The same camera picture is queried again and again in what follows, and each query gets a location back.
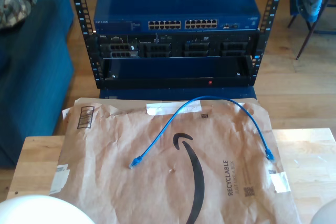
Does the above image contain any blue network cable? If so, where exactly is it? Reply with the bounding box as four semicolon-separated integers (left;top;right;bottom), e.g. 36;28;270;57
128;95;276;170

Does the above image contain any blue sofa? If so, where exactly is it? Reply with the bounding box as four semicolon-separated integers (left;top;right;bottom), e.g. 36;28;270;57
0;0;75;169

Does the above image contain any brown paper mailer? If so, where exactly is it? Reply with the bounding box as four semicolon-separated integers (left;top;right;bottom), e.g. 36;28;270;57
43;97;302;224

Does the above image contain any white shipping label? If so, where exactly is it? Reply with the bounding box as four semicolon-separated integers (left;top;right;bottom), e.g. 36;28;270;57
49;163;71;195

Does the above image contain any chair with woven seat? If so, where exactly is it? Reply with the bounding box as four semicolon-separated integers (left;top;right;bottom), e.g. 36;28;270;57
287;0;336;61

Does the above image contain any black rack frame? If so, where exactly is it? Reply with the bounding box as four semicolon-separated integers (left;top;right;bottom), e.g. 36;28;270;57
65;0;289;90

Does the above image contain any long white tape strip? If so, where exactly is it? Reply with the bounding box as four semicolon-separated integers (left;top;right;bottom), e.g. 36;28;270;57
146;100;203;116

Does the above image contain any short white tape piece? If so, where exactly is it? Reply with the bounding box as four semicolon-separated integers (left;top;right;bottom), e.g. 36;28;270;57
269;170;291;193

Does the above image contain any black rack server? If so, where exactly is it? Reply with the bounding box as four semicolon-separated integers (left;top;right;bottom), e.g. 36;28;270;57
96;33;259;58

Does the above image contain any camouflage cloth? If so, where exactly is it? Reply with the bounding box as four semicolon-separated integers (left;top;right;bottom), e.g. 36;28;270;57
0;0;38;30

